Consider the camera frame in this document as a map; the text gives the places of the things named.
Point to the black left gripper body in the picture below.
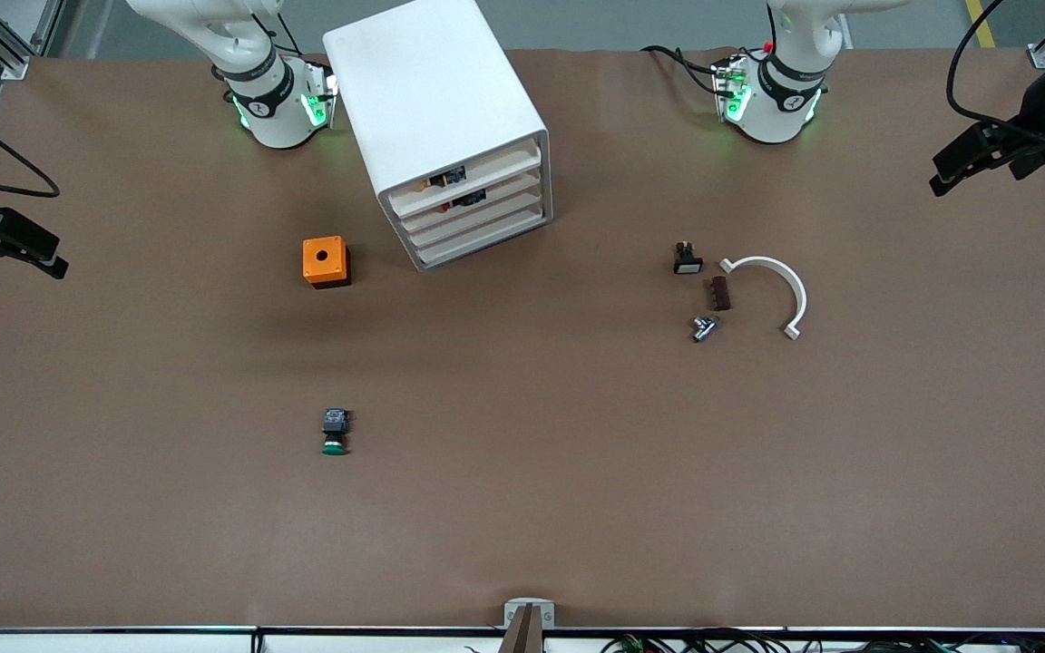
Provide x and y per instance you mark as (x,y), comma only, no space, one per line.
(1033,134)

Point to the red mushroom push button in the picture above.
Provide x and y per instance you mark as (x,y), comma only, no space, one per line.
(468,198)

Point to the white plastic drawer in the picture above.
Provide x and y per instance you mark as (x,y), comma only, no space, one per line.
(486,224)
(504,198)
(504,172)
(486,240)

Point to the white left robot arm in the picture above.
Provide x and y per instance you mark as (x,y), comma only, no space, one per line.
(776,100)

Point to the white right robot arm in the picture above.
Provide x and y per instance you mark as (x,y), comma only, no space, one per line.
(276,102)

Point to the black white-faced push button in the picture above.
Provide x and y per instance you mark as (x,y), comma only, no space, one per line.
(688,259)

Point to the green mushroom push button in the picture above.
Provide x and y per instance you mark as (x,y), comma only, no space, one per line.
(335,432)

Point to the white drawer cabinet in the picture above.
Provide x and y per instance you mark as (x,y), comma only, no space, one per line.
(436,86)

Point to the brown terminal block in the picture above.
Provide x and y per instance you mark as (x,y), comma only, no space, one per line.
(718,293)

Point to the yellow blue electronic component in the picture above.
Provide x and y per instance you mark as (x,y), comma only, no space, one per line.
(448,179)

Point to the white curved plastic bracket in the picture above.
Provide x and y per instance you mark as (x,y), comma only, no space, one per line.
(790,281)

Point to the orange button enclosure box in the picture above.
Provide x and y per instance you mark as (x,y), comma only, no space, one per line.
(324,260)

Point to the silver key switch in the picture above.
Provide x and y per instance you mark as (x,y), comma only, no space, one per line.
(704,327)

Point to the white black table rail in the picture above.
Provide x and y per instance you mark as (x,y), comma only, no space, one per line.
(123,638)

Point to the grey metal mount bracket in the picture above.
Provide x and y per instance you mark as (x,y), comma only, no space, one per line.
(513,611)

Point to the brown camera post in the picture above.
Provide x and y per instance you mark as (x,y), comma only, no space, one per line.
(524,635)

